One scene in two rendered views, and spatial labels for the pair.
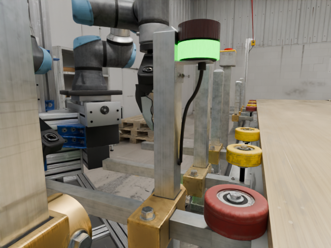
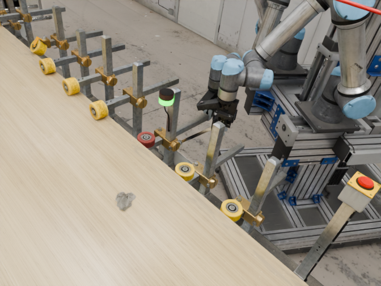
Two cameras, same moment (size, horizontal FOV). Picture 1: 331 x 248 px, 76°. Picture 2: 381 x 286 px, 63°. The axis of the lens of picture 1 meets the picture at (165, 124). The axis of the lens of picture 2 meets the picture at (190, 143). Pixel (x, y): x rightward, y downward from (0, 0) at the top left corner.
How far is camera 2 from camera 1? 1.48 m
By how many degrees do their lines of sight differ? 96
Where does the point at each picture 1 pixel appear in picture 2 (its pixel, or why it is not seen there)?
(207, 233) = not seen: hidden behind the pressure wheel
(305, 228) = (128, 141)
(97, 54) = (330, 88)
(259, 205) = (139, 138)
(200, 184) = not seen: hidden behind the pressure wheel
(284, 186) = (144, 152)
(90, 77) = (318, 102)
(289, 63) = not seen: outside the picture
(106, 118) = (282, 134)
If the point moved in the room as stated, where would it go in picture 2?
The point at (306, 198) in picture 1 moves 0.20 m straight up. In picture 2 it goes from (136, 151) to (136, 112)
